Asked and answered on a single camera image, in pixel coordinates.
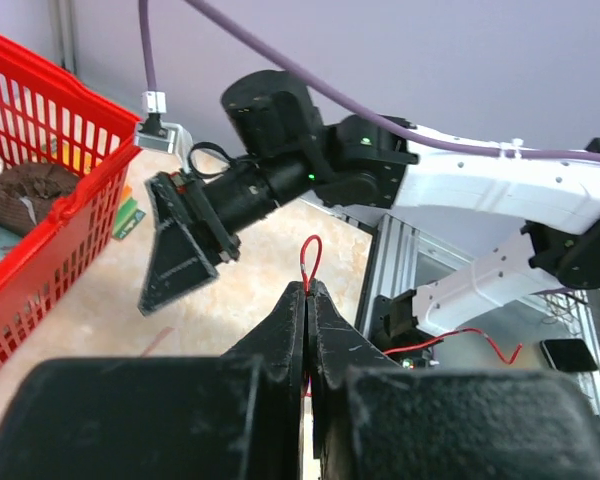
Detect grey aluminium frame rail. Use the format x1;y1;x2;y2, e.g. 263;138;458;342
299;194;476;341

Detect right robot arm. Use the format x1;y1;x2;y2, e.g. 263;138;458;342
135;70;600;338

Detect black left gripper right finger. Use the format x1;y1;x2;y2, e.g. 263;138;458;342
305;280;600;479

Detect colourful sponge pack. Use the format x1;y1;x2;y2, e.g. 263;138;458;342
112;185;145;240

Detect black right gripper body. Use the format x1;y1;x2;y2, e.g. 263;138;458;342
169;170;241;264

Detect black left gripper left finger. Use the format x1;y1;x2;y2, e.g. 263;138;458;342
0;282;306;479

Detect black smartphone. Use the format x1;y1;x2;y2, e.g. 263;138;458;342
539;338;599;373

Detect red plastic shopping basket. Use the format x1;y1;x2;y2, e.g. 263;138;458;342
0;35;138;369

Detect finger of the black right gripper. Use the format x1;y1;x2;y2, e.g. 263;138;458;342
138;172;218;316

